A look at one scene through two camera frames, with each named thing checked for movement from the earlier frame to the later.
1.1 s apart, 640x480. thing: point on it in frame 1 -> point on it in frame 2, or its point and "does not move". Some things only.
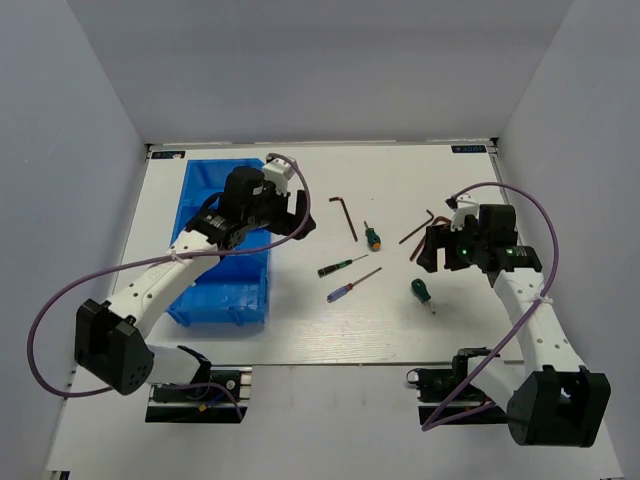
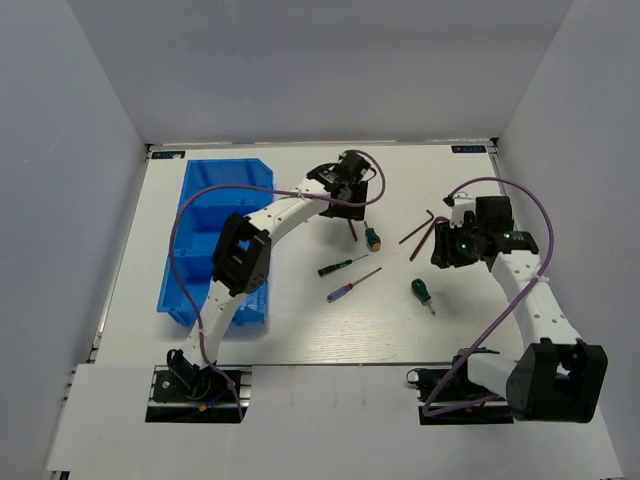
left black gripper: (288, 222) -> (353, 211)
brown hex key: (424, 238) does not move
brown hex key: (348, 217) does not move
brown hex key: (419, 226) does not move
